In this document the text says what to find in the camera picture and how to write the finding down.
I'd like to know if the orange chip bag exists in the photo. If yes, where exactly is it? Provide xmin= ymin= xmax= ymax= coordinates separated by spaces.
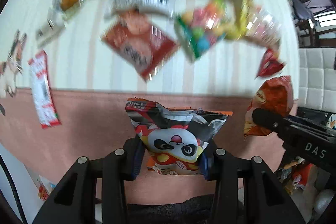
xmin=244 ymin=76 xmax=294 ymax=138

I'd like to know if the panda snack bag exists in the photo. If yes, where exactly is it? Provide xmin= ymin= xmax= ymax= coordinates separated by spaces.
xmin=125 ymin=98 xmax=233 ymax=175

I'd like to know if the yellow clear snack bag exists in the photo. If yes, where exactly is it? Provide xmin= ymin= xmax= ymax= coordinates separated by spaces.
xmin=225 ymin=0 xmax=281 ymax=51

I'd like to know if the colourful candy bag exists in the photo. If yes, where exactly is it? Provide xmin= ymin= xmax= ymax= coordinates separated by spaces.
xmin=174 ymin=0 xmax=235 ymax=61

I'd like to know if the red square snack packet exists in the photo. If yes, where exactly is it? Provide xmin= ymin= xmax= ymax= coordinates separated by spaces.
xmin=101 ymin=10 xmax=179 ymax=81

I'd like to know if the white padded chair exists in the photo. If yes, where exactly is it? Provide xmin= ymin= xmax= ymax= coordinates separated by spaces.
xmin=298 ymin=47 xmax=336 ymax=114

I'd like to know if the small red snack packet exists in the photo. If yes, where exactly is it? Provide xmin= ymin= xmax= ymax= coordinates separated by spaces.
xmin=256 ymin=48 xmax=286 ymax=78

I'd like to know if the red white snack bar packet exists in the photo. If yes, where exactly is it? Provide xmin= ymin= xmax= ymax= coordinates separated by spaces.
xmin=28 ymin=50 xmax=61 ymax=128

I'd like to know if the striped cat play mat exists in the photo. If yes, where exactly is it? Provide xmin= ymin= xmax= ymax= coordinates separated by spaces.
xmin=1 ymin=0 xmax=284 ymax=182

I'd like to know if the white packet near egg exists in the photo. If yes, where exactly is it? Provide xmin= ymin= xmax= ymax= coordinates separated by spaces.
xmin=35 ymin=8 xmax=65 ymax=48

